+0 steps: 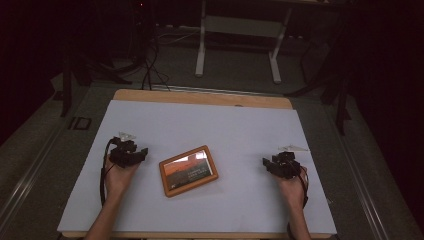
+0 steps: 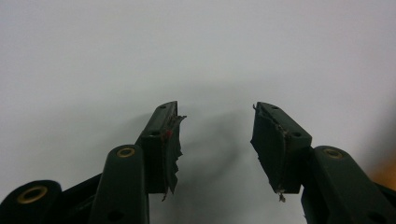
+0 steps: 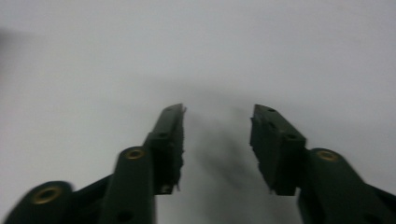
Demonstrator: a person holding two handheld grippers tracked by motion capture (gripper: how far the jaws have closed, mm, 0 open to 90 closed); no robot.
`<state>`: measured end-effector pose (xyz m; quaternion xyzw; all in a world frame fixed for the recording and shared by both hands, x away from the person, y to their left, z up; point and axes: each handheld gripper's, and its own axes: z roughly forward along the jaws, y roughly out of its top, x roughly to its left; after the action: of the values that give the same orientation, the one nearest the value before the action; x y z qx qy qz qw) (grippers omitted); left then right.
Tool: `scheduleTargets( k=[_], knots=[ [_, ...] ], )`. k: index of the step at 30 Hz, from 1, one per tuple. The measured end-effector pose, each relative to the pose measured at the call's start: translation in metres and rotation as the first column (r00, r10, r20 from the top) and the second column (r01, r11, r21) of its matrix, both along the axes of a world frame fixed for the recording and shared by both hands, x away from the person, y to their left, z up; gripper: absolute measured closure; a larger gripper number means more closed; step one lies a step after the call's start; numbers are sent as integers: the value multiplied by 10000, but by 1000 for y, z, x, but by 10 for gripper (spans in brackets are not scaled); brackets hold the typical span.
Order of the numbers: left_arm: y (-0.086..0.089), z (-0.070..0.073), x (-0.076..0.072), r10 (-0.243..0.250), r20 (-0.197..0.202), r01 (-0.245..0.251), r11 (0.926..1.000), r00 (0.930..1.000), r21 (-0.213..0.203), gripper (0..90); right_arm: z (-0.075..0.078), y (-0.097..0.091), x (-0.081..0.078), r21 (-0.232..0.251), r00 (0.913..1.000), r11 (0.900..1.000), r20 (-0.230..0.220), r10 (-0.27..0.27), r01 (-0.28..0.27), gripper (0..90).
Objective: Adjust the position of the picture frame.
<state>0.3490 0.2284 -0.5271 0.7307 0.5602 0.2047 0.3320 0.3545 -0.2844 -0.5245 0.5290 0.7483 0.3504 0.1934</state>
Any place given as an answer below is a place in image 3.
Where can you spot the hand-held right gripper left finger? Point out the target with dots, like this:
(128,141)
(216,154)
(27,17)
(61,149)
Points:
(166,140)

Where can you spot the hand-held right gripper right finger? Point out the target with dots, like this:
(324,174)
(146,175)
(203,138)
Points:
(274,146)

